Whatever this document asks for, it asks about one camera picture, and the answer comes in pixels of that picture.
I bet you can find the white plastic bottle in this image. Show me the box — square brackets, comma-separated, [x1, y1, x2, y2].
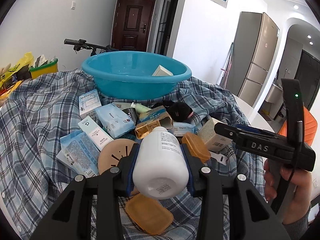
[132, 126, 189, 200]

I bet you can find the gold cigarette carton box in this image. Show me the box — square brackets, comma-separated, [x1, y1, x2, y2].
[135, 112, 174, 139]

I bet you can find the blue wet wipes pack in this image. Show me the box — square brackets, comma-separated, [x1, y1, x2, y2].
[95, 103, 135, 139]

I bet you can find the person's right hand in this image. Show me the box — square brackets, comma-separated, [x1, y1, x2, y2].
[264, 159, 312, 225]

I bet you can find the beige printed cardboard box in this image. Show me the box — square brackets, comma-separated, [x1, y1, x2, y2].
[197, 118, 232, 152]

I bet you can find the orange chair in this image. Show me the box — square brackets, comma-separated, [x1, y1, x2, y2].
[277, 102, 318, 148]

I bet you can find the orange soap case base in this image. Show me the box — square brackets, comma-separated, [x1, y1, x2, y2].
[182, 132, 211, 163]

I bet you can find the blue white mask pack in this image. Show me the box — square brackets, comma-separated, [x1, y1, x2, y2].
[168, 122, 196, 137]

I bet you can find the light blue tissue pack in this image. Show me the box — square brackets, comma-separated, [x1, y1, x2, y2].
[56, 130, 100, 178]

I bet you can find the round beige wooden coaster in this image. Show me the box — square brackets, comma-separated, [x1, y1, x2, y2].
[98, 139, 135, 174]

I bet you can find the orange soap case lid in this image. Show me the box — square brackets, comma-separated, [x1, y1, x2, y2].
[125, 193, 174, 235]

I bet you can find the blue plaid shirt cloth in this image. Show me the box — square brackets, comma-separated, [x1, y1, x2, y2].
[1, 70, 264, 239]

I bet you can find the folded drying rack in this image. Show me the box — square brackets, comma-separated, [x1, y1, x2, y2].
[220, 42, 234, 89]

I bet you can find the white tall skincare box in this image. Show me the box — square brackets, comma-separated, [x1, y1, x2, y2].
[78, 116, 113, 151]

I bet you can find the beige refrigerator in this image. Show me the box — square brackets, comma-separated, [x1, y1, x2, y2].
[226, 11, 279, 106]

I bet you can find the white square box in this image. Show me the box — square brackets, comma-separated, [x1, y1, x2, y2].
[152, 64, 173, 76]

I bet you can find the pale green cream tube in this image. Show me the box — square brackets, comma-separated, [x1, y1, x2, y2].
[131, 102, 151, 114]

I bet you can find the white blue Rainbow box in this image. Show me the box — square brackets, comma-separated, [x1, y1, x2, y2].
[79, 89, 101, 120]

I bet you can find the blue plastic basin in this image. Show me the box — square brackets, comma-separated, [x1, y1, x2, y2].
[81, 51, 192, 100]

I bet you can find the black framed glass door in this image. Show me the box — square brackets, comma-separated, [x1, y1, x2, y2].
[154, 0, 178, 56]

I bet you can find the yellow green plastic basket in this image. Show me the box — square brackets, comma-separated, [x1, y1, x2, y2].
[29, 59, 58, 79]

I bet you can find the dark brown entrance door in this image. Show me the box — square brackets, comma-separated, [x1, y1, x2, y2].
[111, 0, 156, 52]

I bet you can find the yellow plastic bag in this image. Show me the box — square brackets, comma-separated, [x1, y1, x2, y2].
[0, 51, 34, 86]

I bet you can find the black folding bicycle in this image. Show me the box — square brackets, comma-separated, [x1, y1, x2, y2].
[64, 38, 118, 56]

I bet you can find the white wall switch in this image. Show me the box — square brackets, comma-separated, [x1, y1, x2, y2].
[71, 1, 76, 10]

